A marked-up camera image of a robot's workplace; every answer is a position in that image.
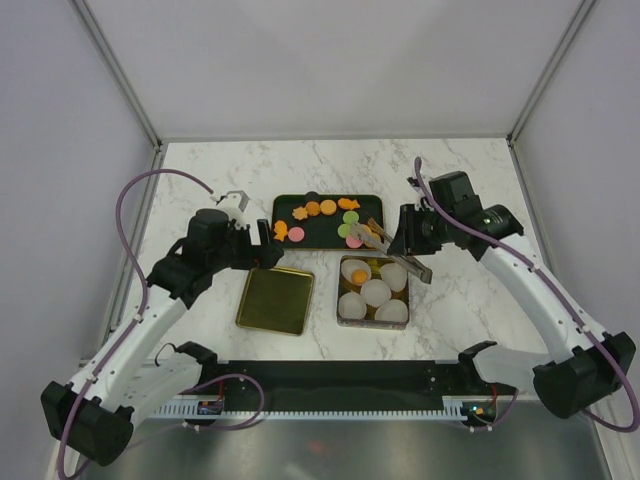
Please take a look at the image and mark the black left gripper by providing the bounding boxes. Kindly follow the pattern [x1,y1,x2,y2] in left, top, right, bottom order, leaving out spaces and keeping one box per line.
[208,220,283,274]

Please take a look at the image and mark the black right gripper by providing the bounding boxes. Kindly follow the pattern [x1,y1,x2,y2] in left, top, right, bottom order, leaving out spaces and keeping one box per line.
[387,203,455,256]

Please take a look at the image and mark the tan sandwich cookie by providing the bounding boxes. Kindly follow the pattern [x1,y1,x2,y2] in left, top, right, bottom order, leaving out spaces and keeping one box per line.
[363,225,381,248]
[320,199,337,216]

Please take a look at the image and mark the pink cookie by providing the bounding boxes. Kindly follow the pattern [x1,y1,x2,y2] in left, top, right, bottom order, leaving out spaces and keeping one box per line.
[346,235,362,249]
[287,227,305,243]

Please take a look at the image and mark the metal serving tongs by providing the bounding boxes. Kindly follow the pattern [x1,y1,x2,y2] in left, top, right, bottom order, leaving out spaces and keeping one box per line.
[350,216,433,284]

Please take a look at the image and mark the orange swirl cookie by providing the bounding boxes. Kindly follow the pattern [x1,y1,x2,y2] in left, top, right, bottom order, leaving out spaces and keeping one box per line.
[351,269,369,285]

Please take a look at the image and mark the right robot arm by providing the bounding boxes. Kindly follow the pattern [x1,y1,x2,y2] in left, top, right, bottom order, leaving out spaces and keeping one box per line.
[388,171,639,432]

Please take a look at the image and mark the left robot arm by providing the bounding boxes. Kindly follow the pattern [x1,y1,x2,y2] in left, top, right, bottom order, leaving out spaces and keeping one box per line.
[40,208,283,469]

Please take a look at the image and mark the orange fish cookie left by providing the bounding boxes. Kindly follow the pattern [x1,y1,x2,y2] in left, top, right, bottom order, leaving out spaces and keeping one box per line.
[273,220,288,242]

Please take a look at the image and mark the orange fish cookie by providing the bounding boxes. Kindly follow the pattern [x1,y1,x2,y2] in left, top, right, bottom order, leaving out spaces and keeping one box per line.
[337,198,360,211]
[273,220,288,242]

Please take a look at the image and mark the white paper cup top-right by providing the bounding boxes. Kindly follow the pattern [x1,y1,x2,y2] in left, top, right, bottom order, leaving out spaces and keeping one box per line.
[379,262,408,292]

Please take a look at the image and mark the dark green serving tray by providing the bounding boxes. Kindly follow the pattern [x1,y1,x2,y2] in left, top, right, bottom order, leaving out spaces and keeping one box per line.
[270,194,384,250]

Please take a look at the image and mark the orange flower cookie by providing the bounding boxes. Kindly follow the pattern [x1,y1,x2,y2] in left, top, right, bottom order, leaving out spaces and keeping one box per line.
[292,207,308,221]

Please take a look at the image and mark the white paper cup top-left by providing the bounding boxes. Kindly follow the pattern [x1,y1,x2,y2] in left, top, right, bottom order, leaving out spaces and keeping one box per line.
[340,258,372,286]

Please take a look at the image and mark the white paper cup centre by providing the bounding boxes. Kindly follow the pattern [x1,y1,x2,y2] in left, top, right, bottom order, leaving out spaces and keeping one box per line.
[360,279,392,308]

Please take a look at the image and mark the gold cookie tin box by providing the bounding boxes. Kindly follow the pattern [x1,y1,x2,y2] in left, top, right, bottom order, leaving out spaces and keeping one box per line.
[336,256,410,330]

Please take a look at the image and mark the chocolate chip cookie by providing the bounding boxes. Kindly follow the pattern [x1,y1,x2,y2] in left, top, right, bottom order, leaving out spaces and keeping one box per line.
[305,201,321,216]

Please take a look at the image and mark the green macaron upper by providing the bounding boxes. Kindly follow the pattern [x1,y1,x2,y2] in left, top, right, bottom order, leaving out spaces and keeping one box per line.
[343,211,359,225]

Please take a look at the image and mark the green macaron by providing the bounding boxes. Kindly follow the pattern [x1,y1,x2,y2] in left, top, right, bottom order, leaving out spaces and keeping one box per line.
[337,224,351,239]
[343,211,359,225]

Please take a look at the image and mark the green macaron lower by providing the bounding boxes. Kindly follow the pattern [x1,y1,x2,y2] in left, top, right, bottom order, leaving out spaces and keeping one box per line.
[337,224,351,239]

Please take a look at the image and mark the gold tin lid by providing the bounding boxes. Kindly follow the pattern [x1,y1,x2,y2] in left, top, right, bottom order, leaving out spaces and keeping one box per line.
[235,267,315,336]

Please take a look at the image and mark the white paper cup bottom-right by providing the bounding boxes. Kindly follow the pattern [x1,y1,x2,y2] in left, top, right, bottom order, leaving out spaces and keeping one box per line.
[374,299,409,323]

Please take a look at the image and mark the orange fish cookie upper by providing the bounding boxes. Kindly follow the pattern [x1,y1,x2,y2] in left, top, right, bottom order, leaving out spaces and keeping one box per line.
[337,198,360,211]

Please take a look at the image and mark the white paper cup bottom-left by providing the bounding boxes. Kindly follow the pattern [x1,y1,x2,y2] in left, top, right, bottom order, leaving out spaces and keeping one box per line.
[338,292,367,320]

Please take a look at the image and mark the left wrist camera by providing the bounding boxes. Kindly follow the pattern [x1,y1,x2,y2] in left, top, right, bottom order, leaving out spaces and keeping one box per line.
[215,190,250,223]

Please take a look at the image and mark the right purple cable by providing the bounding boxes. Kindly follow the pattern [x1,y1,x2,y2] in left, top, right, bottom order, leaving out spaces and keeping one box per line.
[413,156,640,435]

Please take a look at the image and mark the purple cable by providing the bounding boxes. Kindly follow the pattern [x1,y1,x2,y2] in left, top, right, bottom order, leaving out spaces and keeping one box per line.
[413,156,640,435]
[57,168,265,480]

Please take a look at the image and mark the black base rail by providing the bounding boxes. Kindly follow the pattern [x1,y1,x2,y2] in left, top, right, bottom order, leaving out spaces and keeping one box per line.
[200,360,514,414]

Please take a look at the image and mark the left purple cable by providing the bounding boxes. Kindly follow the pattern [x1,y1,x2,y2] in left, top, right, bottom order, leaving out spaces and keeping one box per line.
[57,168,265,480]

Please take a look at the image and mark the aluminium frame post left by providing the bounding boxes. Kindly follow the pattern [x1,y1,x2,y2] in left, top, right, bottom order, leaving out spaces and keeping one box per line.
[69,0,163,151]

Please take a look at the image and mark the aluminium frame post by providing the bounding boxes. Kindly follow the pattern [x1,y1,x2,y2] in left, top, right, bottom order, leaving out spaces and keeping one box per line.
[69,0,163,151]
[506,0,599,148]

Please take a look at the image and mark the aluminium frame post right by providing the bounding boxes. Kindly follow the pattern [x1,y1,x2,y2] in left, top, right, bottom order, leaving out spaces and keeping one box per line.
[506,0,599,148]

